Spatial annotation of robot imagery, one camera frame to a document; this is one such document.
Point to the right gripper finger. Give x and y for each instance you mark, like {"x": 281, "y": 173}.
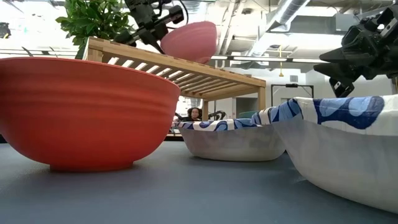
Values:
{"x": 339, "y": 71}
{"x": 348, "y": 55}

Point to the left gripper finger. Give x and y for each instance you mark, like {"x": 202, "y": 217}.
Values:
{"x": 155, "y": 39}
{"x": 127, "y": 37}

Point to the pink plastic bowl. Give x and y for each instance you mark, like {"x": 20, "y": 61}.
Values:
{"x": 192, "y": 40}

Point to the red plastic bowl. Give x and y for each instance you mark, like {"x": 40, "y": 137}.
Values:
{"x": 84, "y": 109}

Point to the blue patterned paper bowl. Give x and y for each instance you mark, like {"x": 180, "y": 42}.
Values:
{"x": 233, "y": 143}
{"x": 342, "y": 161}

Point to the black background robot arm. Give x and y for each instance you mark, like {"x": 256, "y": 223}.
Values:
{"x": 217, "y": 115}

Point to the wooden slatted shelf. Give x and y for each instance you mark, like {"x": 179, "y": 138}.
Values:
{"x": 140, "y": 57}

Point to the leafy green potted plant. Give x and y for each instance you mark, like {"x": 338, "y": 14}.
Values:
{"x": 90, "y": 18}

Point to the yellow hanging pendant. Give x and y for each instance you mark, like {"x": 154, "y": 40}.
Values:
{"x": 280, "y": 74}

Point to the suspended linear light bar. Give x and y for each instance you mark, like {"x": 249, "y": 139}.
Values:
{"x": 264, "y": 58}

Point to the person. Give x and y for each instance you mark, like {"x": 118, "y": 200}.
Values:
{"x": 194, "y": 113}

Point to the teal chair back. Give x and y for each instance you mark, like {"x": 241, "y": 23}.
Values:
{"x": 247, "y": 115}

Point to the black ceiling-mounted device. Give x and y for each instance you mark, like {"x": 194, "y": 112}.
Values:
{"x": 4, "y": 31}

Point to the grey wall vent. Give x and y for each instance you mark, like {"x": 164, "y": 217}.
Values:
{"x": 293, "y": 78}

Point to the black metal door frame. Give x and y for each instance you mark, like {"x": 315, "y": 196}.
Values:
{"x": 292, "y": 85}

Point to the silver ceiling ventilation duct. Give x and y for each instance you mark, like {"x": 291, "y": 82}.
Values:
{"x": 286, "y": 15}

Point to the black table frame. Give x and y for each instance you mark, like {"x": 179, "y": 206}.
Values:
{"x": 172, "y": 139}

